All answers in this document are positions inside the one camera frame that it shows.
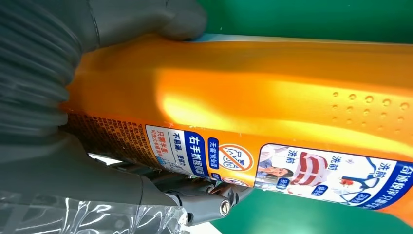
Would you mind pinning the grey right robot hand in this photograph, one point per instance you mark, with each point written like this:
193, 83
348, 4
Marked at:
64, 174

